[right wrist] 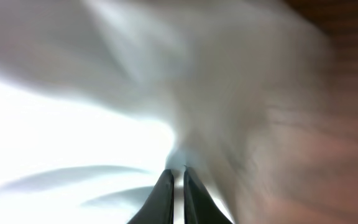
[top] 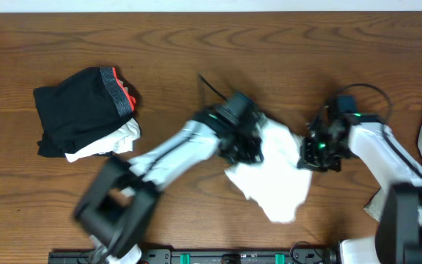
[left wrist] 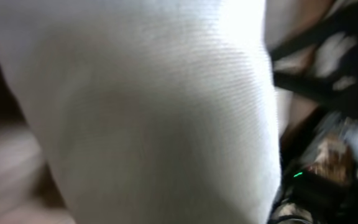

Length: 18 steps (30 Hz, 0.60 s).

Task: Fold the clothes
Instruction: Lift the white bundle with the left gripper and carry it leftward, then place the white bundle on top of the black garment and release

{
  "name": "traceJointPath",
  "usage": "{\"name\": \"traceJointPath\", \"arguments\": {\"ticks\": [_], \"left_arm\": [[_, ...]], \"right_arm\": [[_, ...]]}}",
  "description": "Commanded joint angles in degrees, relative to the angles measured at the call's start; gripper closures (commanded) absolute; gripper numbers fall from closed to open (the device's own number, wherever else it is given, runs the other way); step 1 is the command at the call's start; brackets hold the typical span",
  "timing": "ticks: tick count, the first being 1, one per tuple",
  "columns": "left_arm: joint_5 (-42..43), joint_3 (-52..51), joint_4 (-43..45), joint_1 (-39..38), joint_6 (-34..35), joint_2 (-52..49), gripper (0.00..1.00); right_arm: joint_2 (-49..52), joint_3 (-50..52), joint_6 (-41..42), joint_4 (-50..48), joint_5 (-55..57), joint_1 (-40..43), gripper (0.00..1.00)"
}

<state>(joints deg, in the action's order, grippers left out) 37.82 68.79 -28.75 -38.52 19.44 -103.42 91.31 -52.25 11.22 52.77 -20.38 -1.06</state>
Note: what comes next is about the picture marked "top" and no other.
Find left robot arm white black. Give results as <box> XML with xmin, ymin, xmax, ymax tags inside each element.
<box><xmin>73</xmin><ymin>92</ymin><xmax>267</xmax><ymax>263</ymax></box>

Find white Puma t-shirt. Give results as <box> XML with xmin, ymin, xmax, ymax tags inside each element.
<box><xmin>225</xmin><ymin>119</ymin><xmax>312</xmax><ymax>224</ymax></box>

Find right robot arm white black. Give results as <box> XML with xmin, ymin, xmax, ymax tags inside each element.
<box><xmin>297</xmin><ymin>95</ymin><xmax>422</xmax><ymax>263</ymax></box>

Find white folded cloth under pile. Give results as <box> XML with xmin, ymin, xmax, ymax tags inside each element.
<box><xmin>64</xmin><ymin>118</ymin><xmax>141</xmax><ymax>163</ymax></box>

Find black folded garment orange trim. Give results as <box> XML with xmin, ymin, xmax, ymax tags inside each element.
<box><xmin>33</xmin><ymin>67</ymin><xmax>136</xmax><ymax>158</ymax></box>

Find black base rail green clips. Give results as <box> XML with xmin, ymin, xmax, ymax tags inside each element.
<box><xmin>47</xmin><ymin>241</ymin><xmax>341</xmax><ymax>264</ymax></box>

